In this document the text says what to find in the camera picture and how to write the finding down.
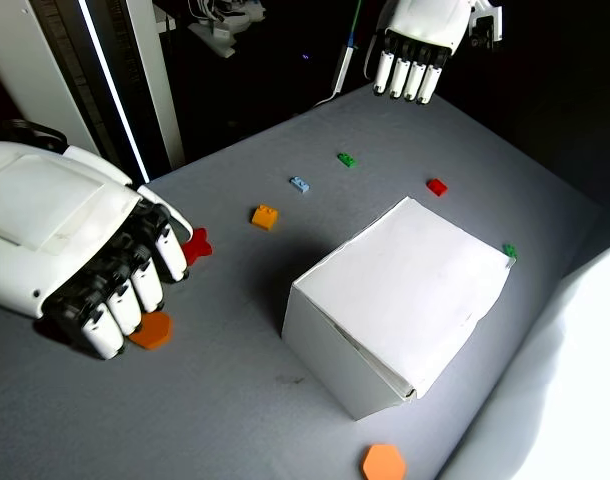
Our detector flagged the white cable bundle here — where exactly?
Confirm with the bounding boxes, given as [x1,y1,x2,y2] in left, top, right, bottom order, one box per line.
[187,0,267,25]

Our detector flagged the white flat plastic part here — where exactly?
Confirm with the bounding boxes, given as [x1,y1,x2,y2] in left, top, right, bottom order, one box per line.
[187,22,237,60]

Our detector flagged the red star block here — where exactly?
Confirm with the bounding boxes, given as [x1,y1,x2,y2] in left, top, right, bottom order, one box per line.
[180,227,214,266]

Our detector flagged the bright white sheet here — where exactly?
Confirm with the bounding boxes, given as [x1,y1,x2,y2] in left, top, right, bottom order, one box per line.
[434,234,610,480]

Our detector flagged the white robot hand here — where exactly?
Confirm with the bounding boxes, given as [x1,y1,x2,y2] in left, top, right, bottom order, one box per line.
[0,140,194,361]
[363,0,475,106]

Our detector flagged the grey table cloth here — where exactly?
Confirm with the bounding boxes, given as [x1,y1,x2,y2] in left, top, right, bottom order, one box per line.
[0,82,606,480]

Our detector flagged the white pillar with light strip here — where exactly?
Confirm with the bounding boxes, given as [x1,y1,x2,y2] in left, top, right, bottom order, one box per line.
[0,0,187,184]

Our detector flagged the green cable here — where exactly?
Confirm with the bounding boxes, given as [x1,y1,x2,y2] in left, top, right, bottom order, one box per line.
[347,0,364,40]

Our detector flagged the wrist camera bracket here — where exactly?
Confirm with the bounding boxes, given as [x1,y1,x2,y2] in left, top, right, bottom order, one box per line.
[468,0,504,51]

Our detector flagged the white-sided cardboard box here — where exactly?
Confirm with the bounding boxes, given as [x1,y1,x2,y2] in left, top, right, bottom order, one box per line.
[281,196,516,422]

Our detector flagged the silver cable adapter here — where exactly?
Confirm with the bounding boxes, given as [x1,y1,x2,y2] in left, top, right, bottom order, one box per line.
[332,44,359,96]

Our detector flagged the orange hexagon block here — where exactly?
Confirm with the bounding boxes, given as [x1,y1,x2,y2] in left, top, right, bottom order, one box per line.
[128,310,174,351]
[362,443,408,480]

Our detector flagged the amber toy brick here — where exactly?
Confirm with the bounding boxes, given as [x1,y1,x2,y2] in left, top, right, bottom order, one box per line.
[250,203,280,232]

